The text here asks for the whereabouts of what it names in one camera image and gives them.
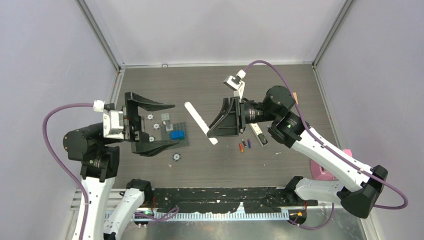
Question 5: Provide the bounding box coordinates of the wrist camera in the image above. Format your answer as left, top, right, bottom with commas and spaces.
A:
223, 69, 246, 99
93, 99, 125, 139

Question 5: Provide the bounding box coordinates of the wooden block right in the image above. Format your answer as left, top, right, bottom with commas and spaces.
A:
292, 92, 299, 105

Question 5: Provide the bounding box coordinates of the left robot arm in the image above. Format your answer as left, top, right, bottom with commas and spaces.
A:
63, 92, 177, 240

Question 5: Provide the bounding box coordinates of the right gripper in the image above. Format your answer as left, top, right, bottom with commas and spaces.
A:
205, 97, 279, 140

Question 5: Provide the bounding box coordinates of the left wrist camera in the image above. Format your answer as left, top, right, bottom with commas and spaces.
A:
93, 99, 125, 139

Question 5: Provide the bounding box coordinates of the blue lego brick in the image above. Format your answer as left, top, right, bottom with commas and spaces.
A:
170, 130, 186, 140

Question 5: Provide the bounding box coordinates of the pink tape dispenser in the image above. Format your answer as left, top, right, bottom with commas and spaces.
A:
310, 160, 338, 181

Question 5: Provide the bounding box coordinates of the clear lego plate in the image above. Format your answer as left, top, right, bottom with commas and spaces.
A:
161, 113, 170, 121

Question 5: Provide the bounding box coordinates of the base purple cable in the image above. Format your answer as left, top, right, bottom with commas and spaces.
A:
287, 202, 335, 231
134, 206, 180, 223

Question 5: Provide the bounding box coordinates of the grey lego baseplate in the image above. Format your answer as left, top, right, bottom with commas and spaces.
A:
160, 122, 190, 149

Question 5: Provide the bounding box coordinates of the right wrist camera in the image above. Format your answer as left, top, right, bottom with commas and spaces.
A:
223, 69, 246, 99

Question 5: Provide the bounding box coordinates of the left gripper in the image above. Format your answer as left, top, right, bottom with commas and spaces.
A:
103, 90, 180, 152

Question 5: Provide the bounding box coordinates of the white remote control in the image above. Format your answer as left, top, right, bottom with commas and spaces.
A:
184, 101, 218, 145

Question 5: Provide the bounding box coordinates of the black gear lower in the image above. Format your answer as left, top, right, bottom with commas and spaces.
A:
172, 153, 181, 162

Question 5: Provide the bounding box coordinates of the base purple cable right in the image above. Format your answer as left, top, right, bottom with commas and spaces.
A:
287, 202, 335, 231

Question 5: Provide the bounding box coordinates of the small gear middle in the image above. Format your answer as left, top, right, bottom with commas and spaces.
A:
153, 123, 161, 130

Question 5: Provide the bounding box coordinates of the black silver battery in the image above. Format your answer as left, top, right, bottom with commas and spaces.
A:
241, 139, 248, 148

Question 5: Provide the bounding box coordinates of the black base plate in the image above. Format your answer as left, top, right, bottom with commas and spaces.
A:
145, 187, 318, 214

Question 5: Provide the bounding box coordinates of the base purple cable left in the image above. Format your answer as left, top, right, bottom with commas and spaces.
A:
134, 206, 180, 223

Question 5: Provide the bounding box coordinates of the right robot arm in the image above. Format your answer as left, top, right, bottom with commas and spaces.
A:
206, 85, 388, 219

